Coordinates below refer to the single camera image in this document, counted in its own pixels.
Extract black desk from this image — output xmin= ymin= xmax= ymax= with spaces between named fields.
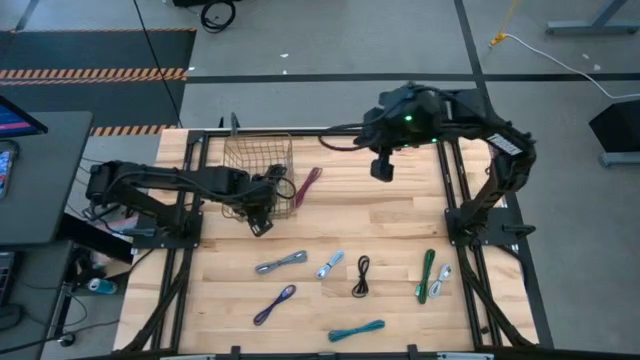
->
xmin=0 ymin=110 xmax=95 ymax=247

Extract teal braided USB-C cable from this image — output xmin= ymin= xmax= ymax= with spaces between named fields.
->
xmin=327 ymin=319 xmax=387 ymax=344

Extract maroon braided USB-C cable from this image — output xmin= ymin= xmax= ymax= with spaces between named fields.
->
xmin=293 ymin=166 xmax=324 ymax=209

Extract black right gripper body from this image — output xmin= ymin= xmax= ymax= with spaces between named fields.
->
xmin=366 ymin=82 xmax=447 ymax=184

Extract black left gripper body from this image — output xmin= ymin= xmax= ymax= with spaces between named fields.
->
xmin=232 ymin=167 xmax=281 ymax=239

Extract black box on grey foot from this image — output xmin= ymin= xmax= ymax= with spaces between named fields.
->
xmin=588 ymin=98 xmax=640 ymax=168

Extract thin black floor cable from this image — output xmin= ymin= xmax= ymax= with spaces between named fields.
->
xmin=131 ymin=0 xmax=185 ymax=129

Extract gold wire basket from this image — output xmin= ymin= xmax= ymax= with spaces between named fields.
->
xmin=221 ymin=131 xmax=297 ymax=222

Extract green braided USB-C cable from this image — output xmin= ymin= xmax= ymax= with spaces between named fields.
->
xmin=415 ymin=248 xmax=437 ymax=305

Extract white floor cable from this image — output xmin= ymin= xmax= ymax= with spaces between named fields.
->
xmin=502 ymin=32 xmax=640 ymax=101

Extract black white zigzag USB-C cable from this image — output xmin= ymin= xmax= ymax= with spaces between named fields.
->
xmin=255 ymin=250 xmax=309 ymax=276

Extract phone with lit screen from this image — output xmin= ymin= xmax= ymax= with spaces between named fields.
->
xmin=0 ymin=141 xmax=20 ymax=201

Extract blue can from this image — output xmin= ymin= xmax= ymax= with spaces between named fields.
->
xmin=87 ymin=277 xmax=119 ymax=296

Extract grey desk foot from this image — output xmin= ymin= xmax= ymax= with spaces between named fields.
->
xmin=544 ymin=0 xmax=640 ymax=36

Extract coiled black cable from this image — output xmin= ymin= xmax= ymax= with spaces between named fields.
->
xmin=199 ymin=0 xmax=238 ymax=35

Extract black mat hazard stripes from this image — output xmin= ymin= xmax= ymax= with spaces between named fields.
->
xmin=0 ymin=28 xmax=197 ymax=137

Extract purple braided USB-C cable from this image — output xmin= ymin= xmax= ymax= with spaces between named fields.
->
xmin=252 ymin=284 xmax=298 ymax=327

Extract pale blue USB-C cable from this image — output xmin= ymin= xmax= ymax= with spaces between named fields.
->
xmin=315 ymin=249 xmax=345 ymax=280

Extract silver aluminium strut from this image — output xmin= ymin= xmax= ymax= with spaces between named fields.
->
xmin=159 ymin=352 xmax=217 ymax=360
xmin=436 ymin=352 xmax=495 ymax=360

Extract black computer monitor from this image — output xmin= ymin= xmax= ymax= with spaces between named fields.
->
xmin=0 ymin=94 xmax=50 ymax=140

